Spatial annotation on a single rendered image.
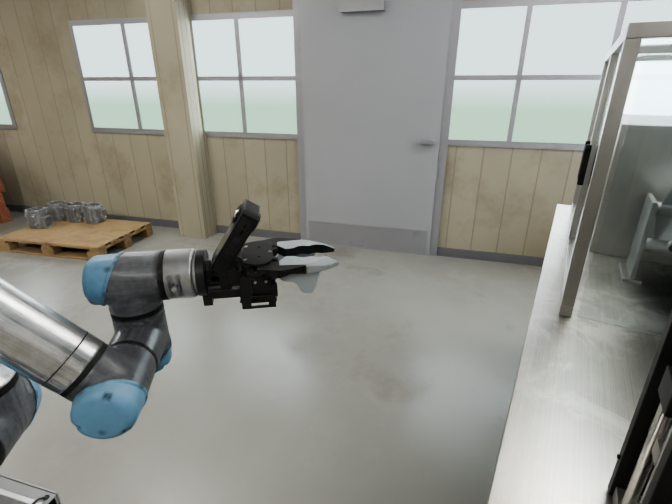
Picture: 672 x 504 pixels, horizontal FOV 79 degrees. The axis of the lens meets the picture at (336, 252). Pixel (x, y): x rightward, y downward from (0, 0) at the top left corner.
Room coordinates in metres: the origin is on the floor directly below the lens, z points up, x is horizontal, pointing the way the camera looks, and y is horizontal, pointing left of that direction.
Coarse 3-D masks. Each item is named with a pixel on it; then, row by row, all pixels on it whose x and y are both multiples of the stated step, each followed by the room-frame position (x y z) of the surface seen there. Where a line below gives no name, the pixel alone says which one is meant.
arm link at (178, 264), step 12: (168, 252) 0.55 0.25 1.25; (180, 252) 0.56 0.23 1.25; (192, 252) 0.56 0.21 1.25; (168, 264) 0.53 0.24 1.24; (180, 264) 0.54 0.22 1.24; (192, 264) 0.54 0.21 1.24; (168, 276) 0.52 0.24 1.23; (180, 276) 0.53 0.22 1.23; (192, 276) 0.53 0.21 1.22; (168, 288) 0.52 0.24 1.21; (180, 288) 0.53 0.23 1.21; (192, 288) 0.53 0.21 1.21
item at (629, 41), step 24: (648, 24) 0.94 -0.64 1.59; (624, 48) 0.96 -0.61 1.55; (624, 72) 0.95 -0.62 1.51; (624, 96) 0.95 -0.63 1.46; (600, 144) 0.96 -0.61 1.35; (600, 168) 0.95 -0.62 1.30; (576, 192) 1.97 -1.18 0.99; (600, 192) 0.95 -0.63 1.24; (576, 216) 1.46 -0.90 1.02; (576, 240) 0.96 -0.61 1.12; (576, 264) 0.95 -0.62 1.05; (576, 288) 0.95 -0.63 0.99
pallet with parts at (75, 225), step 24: (24, 216) 3.85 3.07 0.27; (48, 216) 3.91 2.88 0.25; (72, 216) 4.04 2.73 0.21; (96, 216) 4.01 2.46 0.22; (0, 240) 3.59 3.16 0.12; (24, 240) 3.53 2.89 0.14; (48, 240) 3.53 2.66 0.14; (72, 240) 3.53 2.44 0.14; (96, 240) 3.53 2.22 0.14; (120, 240) 3.61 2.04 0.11
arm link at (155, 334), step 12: (156, 312) 0.53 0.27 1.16; (120, 324) 0.51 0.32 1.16; (132, 324) 0.51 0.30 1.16; (144, 324) 0.52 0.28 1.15; (156, 324) 0.53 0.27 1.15; (120, 336) 0.49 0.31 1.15; (132, 336) 0.49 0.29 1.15; (144, 336) 0.50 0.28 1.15; (156, 336) 0.51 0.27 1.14; (168, 336) 0.55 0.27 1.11; (156, 348) 0.49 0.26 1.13; (168, 348) 0.54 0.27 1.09; (168, 360) 0.54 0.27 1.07; (156, 372) 0.52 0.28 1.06
